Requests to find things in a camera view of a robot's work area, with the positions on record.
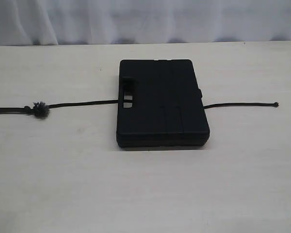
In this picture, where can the black plastic carry case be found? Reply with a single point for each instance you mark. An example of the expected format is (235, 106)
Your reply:
(160, 104)

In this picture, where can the white backdrop curtain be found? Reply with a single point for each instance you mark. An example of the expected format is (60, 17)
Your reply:
(68, 22)

